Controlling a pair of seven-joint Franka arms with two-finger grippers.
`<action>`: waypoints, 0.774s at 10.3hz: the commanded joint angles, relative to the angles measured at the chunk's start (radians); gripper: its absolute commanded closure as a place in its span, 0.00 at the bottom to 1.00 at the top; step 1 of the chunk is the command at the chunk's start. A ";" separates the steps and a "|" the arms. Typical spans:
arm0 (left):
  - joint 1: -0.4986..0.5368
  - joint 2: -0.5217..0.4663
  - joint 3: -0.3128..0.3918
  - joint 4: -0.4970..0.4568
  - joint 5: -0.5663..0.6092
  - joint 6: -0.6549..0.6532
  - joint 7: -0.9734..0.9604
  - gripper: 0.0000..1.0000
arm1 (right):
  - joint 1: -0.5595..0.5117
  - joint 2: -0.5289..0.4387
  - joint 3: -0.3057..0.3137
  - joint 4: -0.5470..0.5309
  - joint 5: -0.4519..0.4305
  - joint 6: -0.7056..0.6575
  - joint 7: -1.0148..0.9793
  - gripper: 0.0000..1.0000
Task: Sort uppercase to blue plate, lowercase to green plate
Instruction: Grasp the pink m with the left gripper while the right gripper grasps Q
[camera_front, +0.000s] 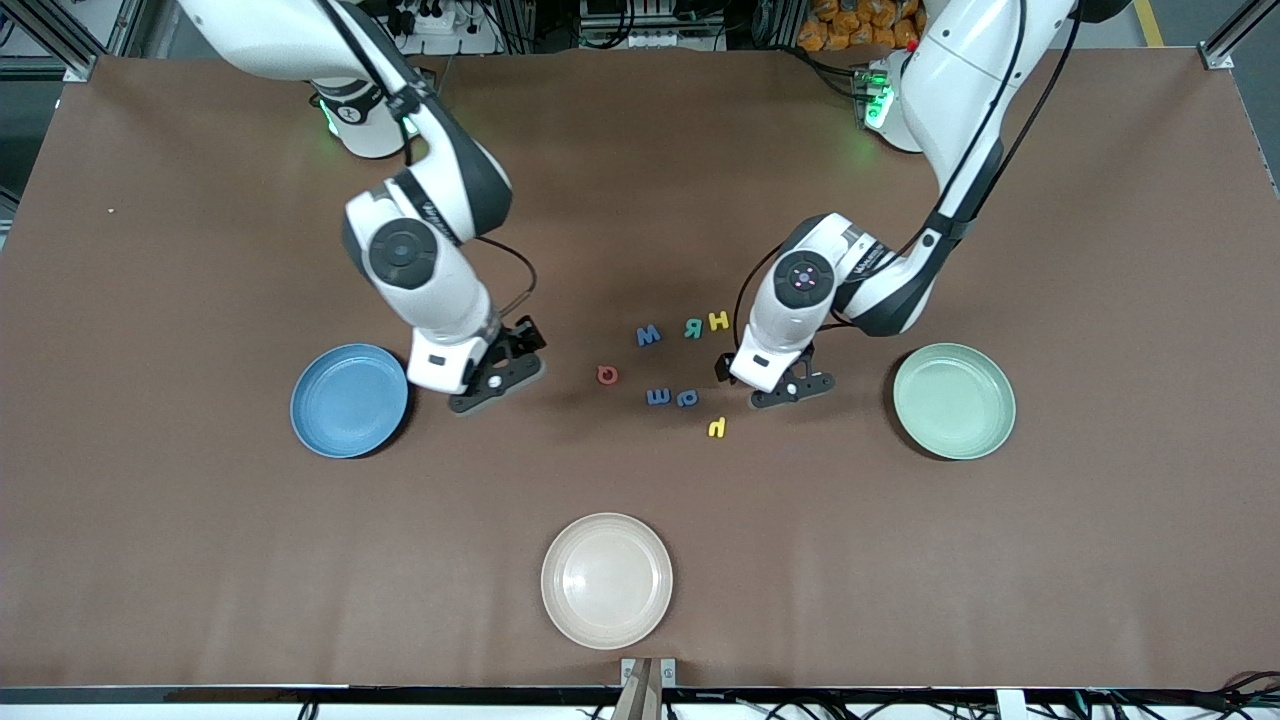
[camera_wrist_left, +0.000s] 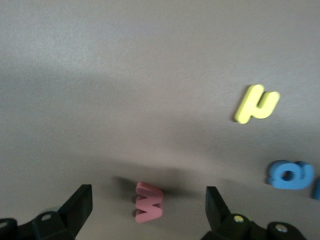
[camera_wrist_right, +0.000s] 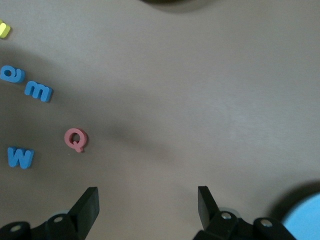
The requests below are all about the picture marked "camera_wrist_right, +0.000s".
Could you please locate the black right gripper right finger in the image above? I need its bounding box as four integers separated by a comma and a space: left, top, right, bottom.
192, 186, 298, 240

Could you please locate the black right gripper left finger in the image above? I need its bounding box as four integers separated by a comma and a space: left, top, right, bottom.
0, 186, 100, 240

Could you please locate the red foam uppercase Q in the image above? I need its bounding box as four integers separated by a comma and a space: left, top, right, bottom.
63, 127, 89, 153

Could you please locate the blue foam uppercase W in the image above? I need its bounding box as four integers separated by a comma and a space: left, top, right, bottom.
6, 146, 35, 170

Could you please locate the blue foam lowercase a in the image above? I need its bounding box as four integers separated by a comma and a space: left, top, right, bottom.
0, 65, 26, 84

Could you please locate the yellow foam lowercase h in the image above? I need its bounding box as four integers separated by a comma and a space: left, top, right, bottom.
0, 19, 12, 40

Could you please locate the blue plate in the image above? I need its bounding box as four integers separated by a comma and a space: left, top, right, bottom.
282, 191, 320, 240

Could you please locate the blue foam lowercase m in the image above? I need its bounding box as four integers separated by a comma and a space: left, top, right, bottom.
24, 80, 54, 103

